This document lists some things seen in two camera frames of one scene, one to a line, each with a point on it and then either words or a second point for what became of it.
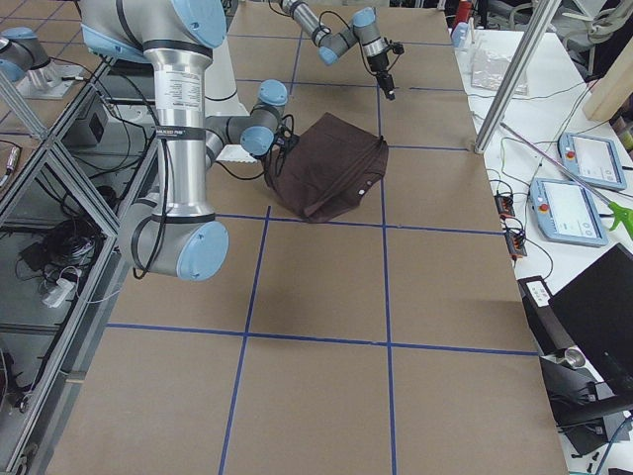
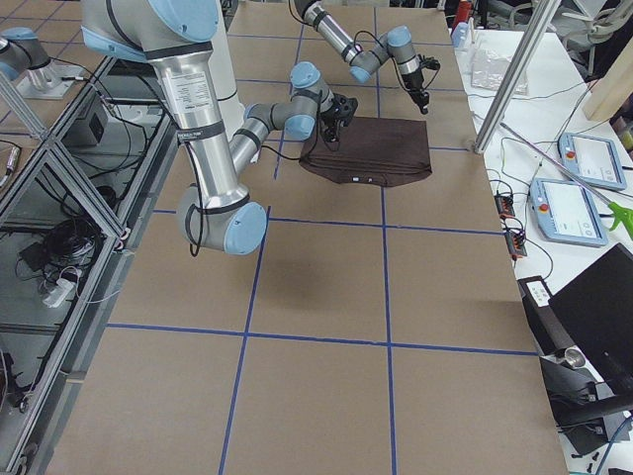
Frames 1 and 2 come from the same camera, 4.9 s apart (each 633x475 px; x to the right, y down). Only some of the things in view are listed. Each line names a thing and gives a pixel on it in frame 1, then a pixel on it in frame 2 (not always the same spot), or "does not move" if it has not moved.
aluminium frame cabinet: x=62 y=192 does not move
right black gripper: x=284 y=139 → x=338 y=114
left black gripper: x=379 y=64 → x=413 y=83
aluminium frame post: x=546 y=17 does not move
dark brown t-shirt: x=326 y=169 → x=375 y=151
